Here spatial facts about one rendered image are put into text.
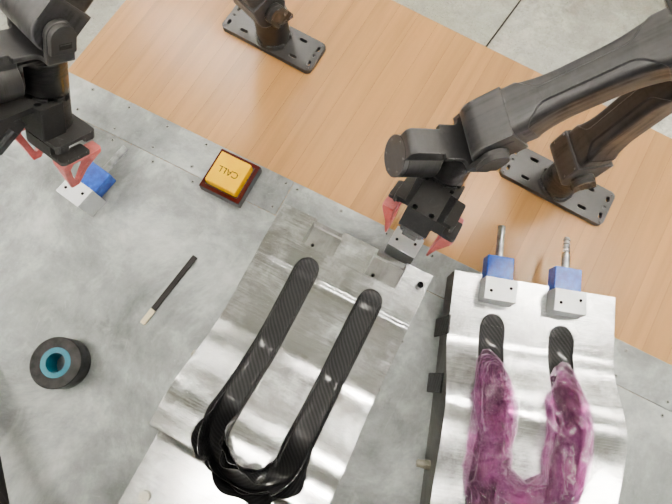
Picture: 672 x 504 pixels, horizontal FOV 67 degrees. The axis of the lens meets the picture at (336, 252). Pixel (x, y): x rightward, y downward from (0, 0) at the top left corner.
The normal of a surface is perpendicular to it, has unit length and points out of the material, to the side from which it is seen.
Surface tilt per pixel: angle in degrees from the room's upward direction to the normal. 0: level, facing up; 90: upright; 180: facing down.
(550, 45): 0
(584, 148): 83
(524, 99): 40
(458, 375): 28
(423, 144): 20
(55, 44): 90
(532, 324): 0
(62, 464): 0
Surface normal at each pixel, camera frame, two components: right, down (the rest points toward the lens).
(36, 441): 0.02, -0.25
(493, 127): -0.62, -0.10
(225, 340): 0.20, -0.58
